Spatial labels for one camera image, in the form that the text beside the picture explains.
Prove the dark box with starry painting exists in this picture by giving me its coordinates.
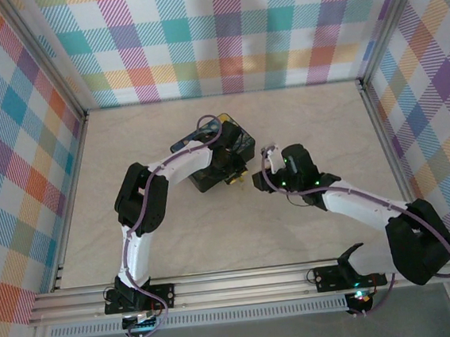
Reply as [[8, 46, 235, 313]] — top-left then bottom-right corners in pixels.
[[167, 109, 261, 197]]

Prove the black controller board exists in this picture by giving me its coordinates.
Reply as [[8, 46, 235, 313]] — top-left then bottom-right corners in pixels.
[[121, 309, 162, 335], [347, 287, 377, 313]]

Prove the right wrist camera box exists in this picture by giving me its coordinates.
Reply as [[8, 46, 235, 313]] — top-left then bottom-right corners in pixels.
[[260, 142, 287, 174]]

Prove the aluminium table side rail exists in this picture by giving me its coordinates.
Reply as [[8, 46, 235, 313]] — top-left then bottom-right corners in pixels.
[[358, 73, 437, 258], [32, 109, 106, 293]]

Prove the long aluminium base rail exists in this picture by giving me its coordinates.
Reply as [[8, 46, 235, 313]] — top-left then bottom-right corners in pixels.
[[25, 249, 450, 327]]

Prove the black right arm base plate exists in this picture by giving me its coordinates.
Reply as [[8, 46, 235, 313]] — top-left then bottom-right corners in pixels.
[[312, 258, 389, 294]]

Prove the grey slotted cable duct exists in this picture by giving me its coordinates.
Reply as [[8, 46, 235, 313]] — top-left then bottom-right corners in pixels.
[[46, 294, 350, 337]]

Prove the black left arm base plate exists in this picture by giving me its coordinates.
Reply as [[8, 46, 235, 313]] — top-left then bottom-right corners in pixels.
[[102, 282, 178, 316]]

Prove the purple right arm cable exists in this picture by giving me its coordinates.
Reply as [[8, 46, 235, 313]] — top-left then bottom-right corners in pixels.
[[258, 126, 450, 326]]

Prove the aluminium frame post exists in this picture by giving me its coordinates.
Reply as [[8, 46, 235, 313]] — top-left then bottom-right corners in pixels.
[[350, 0, 437, 89], [0, 0, 89, 126]]

